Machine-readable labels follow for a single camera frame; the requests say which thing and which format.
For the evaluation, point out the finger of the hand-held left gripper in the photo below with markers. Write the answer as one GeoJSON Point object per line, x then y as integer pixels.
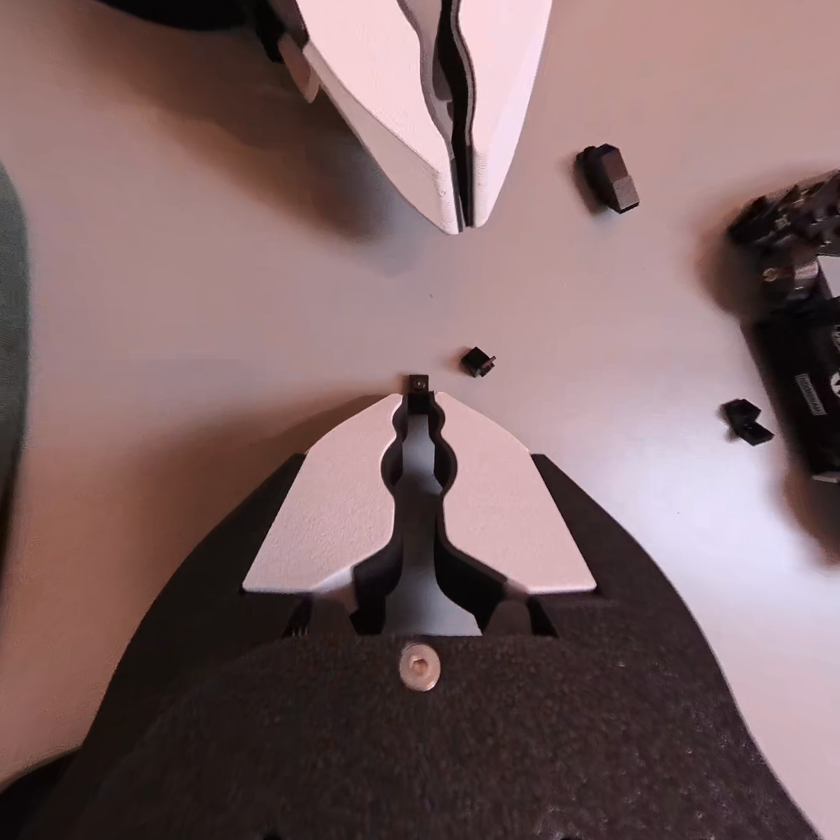
{"type": "Point", "coordinates": [374, 79]}
{"type": "Point", "coordinates": [505, 79]}

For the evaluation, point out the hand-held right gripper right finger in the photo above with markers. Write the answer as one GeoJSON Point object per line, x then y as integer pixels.
{"type": "Point", "coordinates": [519, 519]}

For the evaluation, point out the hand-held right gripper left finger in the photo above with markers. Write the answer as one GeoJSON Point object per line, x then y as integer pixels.
{"type": "Point", "coordinates": [328, 519]}

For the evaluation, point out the small black lego piece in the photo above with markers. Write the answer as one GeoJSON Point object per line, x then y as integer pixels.
{"type": "Point", "coordinates": [418, 394]}
{"type": "Point", "coordinates": [478, 361]}
{"type": "Point", "coordinates": [747, 420]}

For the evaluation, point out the long black lego piece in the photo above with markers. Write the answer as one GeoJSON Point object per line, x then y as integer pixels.
{"type": "Point", "coordinates": [609, 177]}

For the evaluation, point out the black lego car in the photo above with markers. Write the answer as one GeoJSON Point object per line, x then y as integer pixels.
{"type": "Point", "coordinates": [801, 328]}

